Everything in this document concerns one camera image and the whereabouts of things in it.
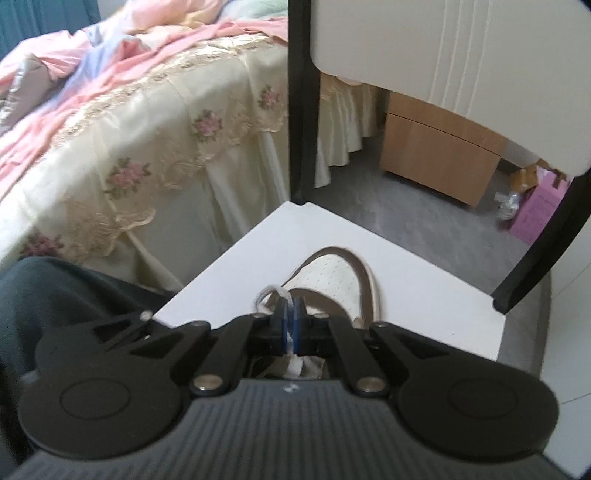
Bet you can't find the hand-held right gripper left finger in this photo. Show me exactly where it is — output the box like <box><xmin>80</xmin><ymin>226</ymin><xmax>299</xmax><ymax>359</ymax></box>
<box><xmin>130</xmin><ymin>298</ymin><xmax>293</xmax><ymax>398</ymax></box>

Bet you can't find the pink cardboard box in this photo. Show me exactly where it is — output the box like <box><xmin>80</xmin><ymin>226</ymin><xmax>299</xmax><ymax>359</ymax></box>
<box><xmin>508</xmin><ymin>168</ymin><xmax>573</xmax><ymax>245</ymax></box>

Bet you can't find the light green pillow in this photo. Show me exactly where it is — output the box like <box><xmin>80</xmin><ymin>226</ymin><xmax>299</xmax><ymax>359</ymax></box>
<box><xmin>240</xmin><ymin>0</ymin><xmax>289</xmax><ymax>17</ymax></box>

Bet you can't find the clear plastic bag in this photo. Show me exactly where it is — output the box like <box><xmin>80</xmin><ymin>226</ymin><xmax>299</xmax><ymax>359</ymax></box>
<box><xmin>494</xmin><ymin>190</ymin><xmax>522</xmax><ymax>220</ymax></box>

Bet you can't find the bed with cream floral bedspread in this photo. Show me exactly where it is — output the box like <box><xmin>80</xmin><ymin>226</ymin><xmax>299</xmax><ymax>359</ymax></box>
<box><xmin>0</xmin><ymin>32</ymin><xmax>384</xmax><ymax>296</ymax></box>

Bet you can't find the pink cloth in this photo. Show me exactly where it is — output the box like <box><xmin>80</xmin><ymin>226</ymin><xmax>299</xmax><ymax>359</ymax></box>
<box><xmin>0</xmin><ymin>18</ymin><xmax>365</xmax><ymax>195</ymax></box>

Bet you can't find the pastel pink quilt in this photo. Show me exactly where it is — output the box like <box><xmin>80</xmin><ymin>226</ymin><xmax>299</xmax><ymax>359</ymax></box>
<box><xmin>0</xmin><ymin>0</ymin><xmax>232</xmax><ymax>139</ymax></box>

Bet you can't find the wooden nightstand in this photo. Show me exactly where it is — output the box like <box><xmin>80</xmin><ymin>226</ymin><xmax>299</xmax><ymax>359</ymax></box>
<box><xmin>381</xmin><ymin>90</ymin><xmax>506</xmax><ymax>208</ymax></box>

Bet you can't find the brown cardboard piece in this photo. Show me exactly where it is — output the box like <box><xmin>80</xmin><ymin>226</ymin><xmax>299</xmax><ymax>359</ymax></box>
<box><xmin>509</xmin><ymin>158</ymin><xmax>568</xmax><ymax>192</ymax></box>

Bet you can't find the white and brown sneaker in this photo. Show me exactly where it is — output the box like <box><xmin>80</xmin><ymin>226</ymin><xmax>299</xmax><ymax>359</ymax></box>
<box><xmin>252</xmin><ymin>246</ymin><xmax>382</xmax><ymax>380</ymax></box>

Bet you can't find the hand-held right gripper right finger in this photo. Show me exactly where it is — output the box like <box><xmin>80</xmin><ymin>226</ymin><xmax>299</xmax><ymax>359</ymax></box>
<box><xmin>292</xmin><ymin>298</ymin><xmax>451</xmax><ymax>398</ymax></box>

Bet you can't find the teal curtain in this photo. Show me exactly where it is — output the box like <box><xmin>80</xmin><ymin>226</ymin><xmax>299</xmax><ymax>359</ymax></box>
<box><xmin>0</xmin><ymin>0</ymin><xmax>100</xmax><ymax>54</ymax></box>

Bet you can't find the white chair with black frame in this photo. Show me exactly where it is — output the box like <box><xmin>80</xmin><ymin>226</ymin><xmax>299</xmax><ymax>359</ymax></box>
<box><xmin>152</xmin><ymin>0</ymin><xmax>591</xmax><ymax>365</ymax></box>

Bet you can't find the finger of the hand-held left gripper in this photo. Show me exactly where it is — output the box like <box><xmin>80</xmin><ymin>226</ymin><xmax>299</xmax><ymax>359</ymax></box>
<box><xmin>89</xmin><ymin>310</ymin><xmax>186</xmax><ymax>357</ymax></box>

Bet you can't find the white shoelace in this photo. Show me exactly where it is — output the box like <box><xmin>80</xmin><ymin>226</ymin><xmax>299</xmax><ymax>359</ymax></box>
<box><xmin>253</xmin><ymin>286</ymin><xmax>305</xmax><ymax>374</ymax></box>

